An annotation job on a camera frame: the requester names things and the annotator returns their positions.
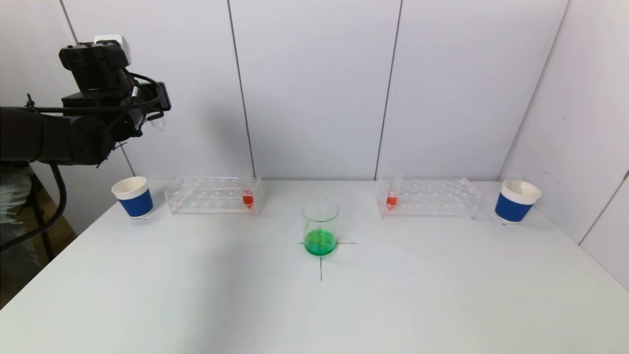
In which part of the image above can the blue paper cup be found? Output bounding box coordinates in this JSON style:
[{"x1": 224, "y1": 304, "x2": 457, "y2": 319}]
[
  {"x1": 494, "y1": 179, "x2": 543, "y2": 226},
  {"x1": 112, "y1": 177, "x2": 155, "y2": 220}
]

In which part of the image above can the clear glass beaker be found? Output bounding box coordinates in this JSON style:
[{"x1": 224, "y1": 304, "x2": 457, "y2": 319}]
[{"x1": 301, "y1": 199, "x2": 340, "y2": 258}]

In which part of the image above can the black camera cable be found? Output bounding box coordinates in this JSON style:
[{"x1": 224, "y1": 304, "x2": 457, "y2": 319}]
[{"x1": 123, "y1": 71, "x2": 165, "y2": 111}]

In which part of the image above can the clear acrylic test tube rack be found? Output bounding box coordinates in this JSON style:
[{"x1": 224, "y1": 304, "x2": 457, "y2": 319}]
[
  {"x1": 376, "y1": 177, "x2": 482, "y2": 220},
  {"x1": 165, "y1": 177, "x2": 266, "y2": 217}
]

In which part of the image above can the red pigment test tube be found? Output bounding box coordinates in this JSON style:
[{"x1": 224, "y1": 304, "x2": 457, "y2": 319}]
[
  {"x1": 386, "y1": 171, "x2": 403, "y2": 211},
  {"x1": 241, "y1": 172, "x2": 256, "y2": 210}
]

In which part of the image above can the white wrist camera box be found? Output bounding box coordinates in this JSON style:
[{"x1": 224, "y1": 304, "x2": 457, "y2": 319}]
[{"x1": 93, "y1": 34, "x2": 131, "y2": 64}]

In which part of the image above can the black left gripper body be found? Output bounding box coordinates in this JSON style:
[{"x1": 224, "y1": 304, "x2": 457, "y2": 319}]
[{"x1": 137, "y1": 82, "x2": 172, "y2": 112}]

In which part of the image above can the person in grey clothes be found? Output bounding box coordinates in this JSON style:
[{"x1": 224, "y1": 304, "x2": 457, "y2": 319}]
[{"x1": 0, "y1": 166, "x2": 42, "y2": 288}]

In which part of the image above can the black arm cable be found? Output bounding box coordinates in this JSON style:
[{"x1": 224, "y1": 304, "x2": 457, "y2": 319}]
[{"x1": 0, "y1": 162, "x2": 67, "y2": 252}]

